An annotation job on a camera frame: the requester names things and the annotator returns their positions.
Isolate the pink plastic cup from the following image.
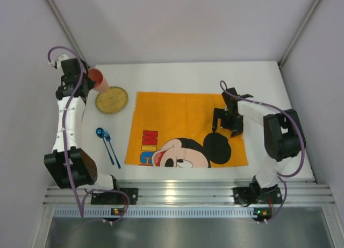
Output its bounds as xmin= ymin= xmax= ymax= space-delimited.
xmin=88 ymin=68 xmax=109 ymax=94

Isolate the orange Mickey Mouse placemat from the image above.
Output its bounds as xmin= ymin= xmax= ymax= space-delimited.
xmin=125 ymin=92 xmax=248 ymax=169

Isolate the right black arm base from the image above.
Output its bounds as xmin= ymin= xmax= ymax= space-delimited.
xmin=233 ymin=177 xmax=283 ymax=207

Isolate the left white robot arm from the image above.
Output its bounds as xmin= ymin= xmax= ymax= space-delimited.
xmin=44 ymin=54 xmax=118 ymax=190

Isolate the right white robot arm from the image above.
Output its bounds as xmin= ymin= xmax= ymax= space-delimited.
xmin=212 ymin=88 xmax=306 ymax=193

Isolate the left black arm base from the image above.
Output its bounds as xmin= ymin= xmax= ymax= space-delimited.
xmin=91 ymin=188 xmax=139 ymax=205

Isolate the yellow round woven coaster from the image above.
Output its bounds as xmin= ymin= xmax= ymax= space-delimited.
xmin=95 ymin=86 xmax=128 ymax=114

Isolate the blue metallic spoon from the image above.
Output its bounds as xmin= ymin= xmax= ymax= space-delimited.
xmin=96 ymin=127 xmax=114 ymax=165

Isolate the blue metallic fork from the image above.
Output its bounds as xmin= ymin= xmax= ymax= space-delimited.
xmin=104 ymin=130 xmax=121 ymax=169

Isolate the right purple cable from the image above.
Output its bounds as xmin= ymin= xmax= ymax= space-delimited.
xmin=219 ymin=80 xmax=306 ymax=224

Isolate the left aluminium frame post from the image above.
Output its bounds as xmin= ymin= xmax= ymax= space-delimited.
xmin=43 ymin=0 xmax=91 ymax=69

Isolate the aluminium frame post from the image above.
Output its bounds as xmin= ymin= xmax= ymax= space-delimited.
xmin=277 ymin=0 xmax=323 ymax=69
xmin=43 ymin=0 xmax=91 ymax=69

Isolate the aluminium mounting rail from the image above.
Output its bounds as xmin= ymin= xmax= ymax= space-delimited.
xmin=42 ymin=179 xmax=336 ymax=207

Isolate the perforated metal cable tray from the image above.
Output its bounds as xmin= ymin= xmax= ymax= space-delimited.
xmin=54 ymin=207 xmax=270 ymax=218

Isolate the right aluminium frame post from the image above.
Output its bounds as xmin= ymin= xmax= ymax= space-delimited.
xmin=277 ymin=0 xmax=323 ymax=69

